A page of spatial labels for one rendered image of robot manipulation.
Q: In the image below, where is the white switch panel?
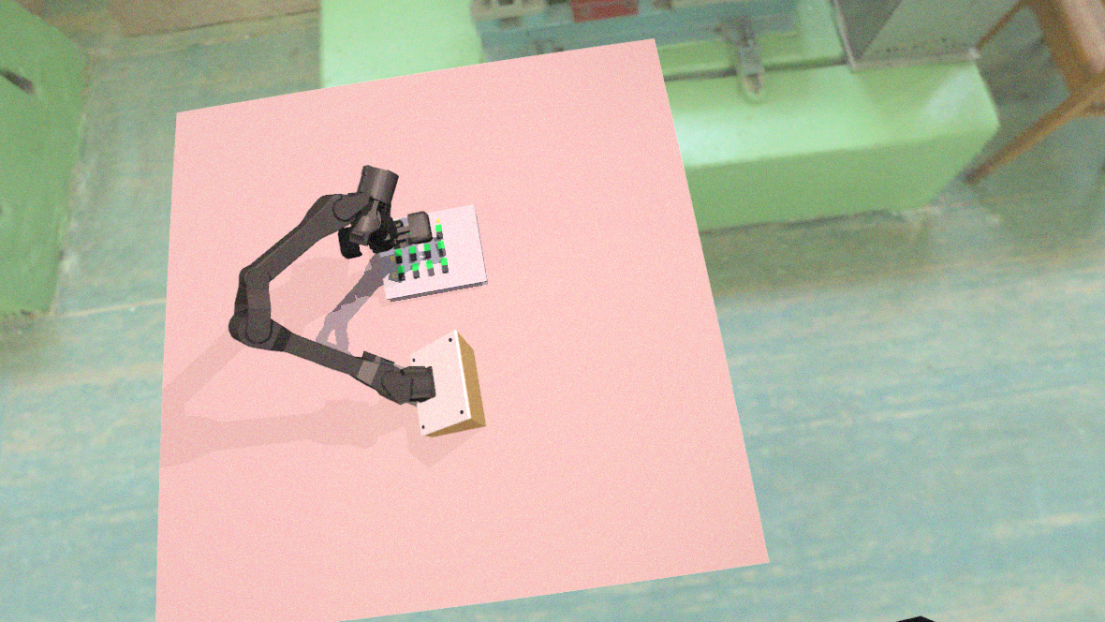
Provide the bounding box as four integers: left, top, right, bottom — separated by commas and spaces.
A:
379, 204, 487, 301

